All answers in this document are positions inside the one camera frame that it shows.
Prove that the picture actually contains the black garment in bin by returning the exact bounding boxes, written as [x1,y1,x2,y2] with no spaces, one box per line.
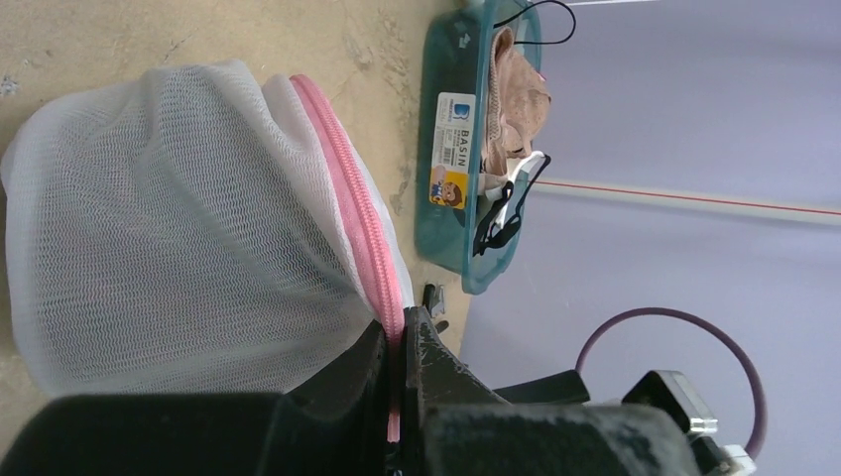
[493,1,578,47]

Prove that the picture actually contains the teal transparent plastic bin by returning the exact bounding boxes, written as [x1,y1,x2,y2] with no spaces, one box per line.
[415,1,541,295]

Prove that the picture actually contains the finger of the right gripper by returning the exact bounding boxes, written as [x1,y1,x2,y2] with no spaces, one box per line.
[494,369,590,405]

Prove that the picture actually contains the pink-trimmed white mesh laundry bag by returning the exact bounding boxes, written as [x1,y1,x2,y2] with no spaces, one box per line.
[0,59,416,444]

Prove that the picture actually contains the white bra with black straps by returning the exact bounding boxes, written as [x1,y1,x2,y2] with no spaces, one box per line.
[472,151,551,256]

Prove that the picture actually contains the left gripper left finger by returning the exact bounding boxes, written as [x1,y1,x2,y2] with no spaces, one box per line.
[1,323,388,475]

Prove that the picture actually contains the white PVC pipe frame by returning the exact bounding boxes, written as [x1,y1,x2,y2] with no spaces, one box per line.
[535,180,840,227]

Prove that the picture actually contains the pink bra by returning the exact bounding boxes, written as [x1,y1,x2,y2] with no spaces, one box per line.
[479,27,551,192]

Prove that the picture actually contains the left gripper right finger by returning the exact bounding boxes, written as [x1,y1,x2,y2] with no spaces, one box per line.
[401,307,699,475]

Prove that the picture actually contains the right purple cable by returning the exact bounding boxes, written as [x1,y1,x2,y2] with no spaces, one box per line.
[574,306,769,461]

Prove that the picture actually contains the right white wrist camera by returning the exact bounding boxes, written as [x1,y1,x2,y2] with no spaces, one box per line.
[621,370,757,476]

